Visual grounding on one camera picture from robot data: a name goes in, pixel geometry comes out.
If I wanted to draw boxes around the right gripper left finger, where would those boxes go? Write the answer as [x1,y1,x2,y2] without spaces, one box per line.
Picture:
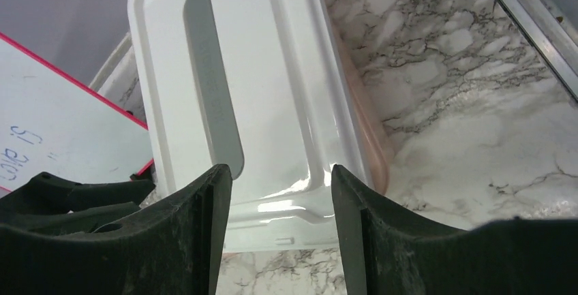
[1,164,232,294]

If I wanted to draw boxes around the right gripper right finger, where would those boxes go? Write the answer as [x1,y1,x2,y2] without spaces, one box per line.
[331,165,577,294]

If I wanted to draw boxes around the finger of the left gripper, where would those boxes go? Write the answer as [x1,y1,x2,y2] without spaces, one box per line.
[1,172,155,226]
[27,202,140,236]

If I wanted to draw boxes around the white plastic bin lid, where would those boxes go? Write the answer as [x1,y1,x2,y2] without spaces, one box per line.
[127,0,371,252]

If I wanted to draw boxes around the pink-framed whiteboard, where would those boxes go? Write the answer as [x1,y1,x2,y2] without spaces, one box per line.
[1,36,153,193]

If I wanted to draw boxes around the pink plastic bin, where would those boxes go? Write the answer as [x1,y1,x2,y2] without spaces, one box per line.
[335,35,395,195]

